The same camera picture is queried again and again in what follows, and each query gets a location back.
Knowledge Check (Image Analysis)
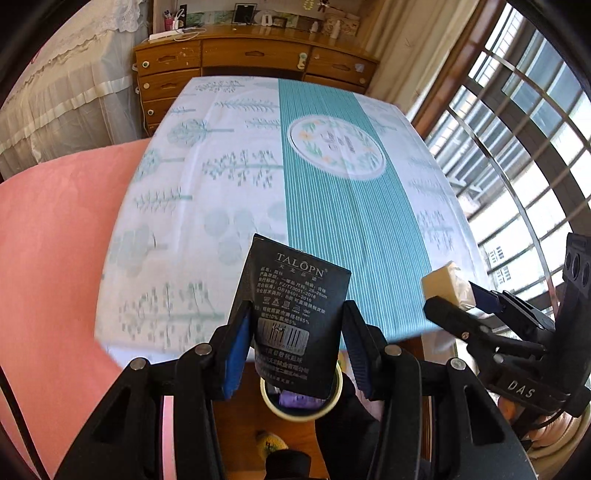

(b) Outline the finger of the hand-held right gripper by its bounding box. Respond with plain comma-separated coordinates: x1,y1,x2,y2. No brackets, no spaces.
424,296,546,358
468,281,559,344

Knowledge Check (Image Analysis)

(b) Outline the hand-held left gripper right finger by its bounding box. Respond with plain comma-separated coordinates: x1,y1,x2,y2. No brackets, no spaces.
341,300,532,480

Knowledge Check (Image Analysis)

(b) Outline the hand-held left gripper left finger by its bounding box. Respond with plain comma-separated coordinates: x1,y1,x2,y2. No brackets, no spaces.
54,302,254,480

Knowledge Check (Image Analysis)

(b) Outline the cream block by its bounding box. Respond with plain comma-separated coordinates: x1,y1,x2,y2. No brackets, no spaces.
421,261,476,311

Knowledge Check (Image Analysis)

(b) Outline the black printed packet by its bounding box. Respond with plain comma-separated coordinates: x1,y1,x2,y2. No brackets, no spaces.
228,234,352,400

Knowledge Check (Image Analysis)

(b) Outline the blue waste bin cream rim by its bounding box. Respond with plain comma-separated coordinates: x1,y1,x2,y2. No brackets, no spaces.
259,360,345,420

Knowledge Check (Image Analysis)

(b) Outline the person's right hand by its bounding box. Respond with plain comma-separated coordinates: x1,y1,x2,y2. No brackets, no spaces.
499,399,585,462

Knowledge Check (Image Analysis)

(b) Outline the yellow slipper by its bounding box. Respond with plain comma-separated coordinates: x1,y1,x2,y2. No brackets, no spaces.
255,430,289,462

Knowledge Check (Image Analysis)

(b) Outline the metal window grille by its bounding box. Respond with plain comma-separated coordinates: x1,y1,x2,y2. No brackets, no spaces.
406,0,591,352

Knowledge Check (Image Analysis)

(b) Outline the cream curtain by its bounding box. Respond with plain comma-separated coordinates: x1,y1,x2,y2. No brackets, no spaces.
355,0,467,116

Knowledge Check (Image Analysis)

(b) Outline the wooden dresser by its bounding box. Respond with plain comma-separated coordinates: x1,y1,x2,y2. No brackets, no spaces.
133,21,380,139

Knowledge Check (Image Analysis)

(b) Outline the brown cardboard box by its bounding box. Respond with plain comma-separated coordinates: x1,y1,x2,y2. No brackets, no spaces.
323,11,361,38

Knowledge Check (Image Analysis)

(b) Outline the white lace cover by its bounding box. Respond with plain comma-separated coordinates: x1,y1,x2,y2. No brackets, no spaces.
0,0,155,181

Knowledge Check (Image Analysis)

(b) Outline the wooden window frame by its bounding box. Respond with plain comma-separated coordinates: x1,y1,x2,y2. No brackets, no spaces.
406,0,509,139

